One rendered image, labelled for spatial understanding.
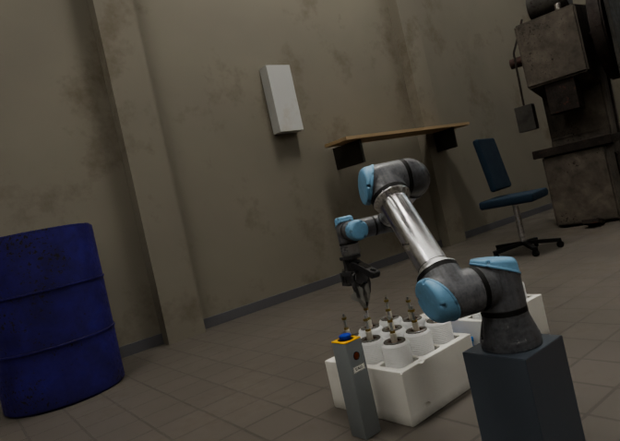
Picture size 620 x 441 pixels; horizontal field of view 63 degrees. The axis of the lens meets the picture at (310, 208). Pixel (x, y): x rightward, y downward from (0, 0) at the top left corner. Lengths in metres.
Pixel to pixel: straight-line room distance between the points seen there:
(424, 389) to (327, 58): 4.13
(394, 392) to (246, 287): 2.78
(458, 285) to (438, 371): 0.62
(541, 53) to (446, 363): 4.38
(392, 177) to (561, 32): 4.45
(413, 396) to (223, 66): 3.56
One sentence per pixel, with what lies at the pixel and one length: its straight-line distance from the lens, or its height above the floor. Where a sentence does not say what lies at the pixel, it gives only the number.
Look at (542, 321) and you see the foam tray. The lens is 2.42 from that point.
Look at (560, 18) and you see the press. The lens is 5.83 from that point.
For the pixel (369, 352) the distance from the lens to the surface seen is 1.86.
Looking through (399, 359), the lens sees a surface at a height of 0.20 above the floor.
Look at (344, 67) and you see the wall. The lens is 5.53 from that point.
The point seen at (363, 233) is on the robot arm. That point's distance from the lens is 1.86.
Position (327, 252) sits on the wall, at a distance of 4.89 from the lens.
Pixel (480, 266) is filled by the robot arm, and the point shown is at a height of 0.52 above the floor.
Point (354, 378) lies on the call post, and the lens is 1.70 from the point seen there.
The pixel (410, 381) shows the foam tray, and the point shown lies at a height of 0.14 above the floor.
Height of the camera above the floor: 0.75
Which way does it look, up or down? level
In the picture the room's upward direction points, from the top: 13 degrees counter-clockwise
